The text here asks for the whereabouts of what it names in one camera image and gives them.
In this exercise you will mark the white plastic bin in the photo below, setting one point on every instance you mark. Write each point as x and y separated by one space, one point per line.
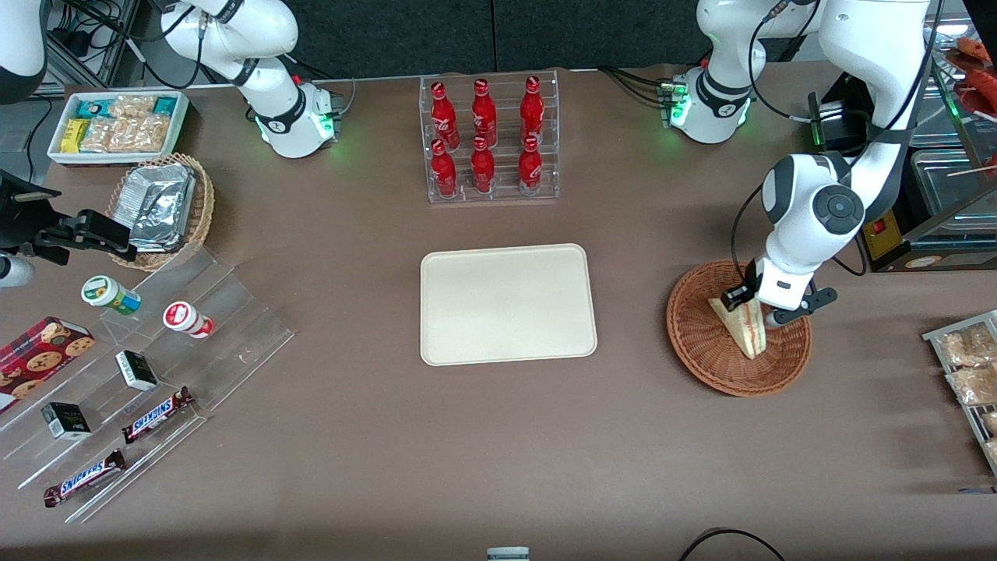
54 152

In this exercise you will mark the black glass food warmer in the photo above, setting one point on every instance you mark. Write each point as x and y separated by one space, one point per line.
935 249

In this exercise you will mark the red plaid cookie box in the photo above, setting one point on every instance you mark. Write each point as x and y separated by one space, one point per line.
39 358

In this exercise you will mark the small black carton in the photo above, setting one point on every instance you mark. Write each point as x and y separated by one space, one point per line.
66 421
136 370

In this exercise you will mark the steel food pan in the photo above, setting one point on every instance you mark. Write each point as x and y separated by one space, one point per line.
946 195

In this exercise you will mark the light tan wicker basket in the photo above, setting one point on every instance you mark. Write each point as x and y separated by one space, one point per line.
204 210

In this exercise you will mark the triangle sandwich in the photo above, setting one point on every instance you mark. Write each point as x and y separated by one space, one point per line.
744 331

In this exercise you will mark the green label white-lid cup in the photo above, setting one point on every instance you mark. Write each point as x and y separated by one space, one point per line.
105 292

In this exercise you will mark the red cola bottle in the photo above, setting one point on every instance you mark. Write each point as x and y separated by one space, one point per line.
483 167
532 109
530 167
444 171
484 113
444 117

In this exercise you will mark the clear acrylic stepped shelf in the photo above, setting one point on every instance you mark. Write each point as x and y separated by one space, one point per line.
234 312
101 432

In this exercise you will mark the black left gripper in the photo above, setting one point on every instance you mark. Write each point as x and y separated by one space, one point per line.
737 296

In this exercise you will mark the grey metal object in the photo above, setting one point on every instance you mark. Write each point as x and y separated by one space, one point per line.
508 554

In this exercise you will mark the red label white-lid cup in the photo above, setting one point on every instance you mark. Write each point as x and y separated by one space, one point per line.
183 317

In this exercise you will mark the Snickers chocolate bar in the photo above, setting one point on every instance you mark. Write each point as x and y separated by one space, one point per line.
84 478
156 415

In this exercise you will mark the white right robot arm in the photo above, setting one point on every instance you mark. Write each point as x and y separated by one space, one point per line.
257 31

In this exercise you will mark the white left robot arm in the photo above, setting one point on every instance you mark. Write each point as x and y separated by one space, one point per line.
872 47

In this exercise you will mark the silver foil pouch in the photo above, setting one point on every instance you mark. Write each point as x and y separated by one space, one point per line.
160 247
160 210

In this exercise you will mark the teal snack pack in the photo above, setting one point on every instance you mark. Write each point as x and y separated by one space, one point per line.
93 107
164 106

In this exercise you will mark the cream plastic tray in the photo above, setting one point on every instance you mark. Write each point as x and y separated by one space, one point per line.
506 304

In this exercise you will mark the small electronics box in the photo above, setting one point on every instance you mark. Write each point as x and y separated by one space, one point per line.
841 109

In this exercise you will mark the clear acrylic bottle rack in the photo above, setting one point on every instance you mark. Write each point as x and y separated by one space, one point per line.
502 195

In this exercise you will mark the clear rice cracker bag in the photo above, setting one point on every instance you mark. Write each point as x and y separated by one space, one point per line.
99 135
156 132
128 135
132 107

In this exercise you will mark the clear bag of brown snacks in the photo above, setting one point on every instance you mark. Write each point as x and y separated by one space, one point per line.
966 347
991 422
974 386
992 452

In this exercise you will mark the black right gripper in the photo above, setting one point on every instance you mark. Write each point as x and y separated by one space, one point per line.
23 224

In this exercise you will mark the yellow snack pack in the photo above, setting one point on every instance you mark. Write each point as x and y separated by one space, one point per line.
74 135

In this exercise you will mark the round brown wicker basket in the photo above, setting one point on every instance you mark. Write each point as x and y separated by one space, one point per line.
701 358

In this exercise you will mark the wooden skewer stick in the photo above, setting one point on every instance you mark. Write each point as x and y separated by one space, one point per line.
974 170

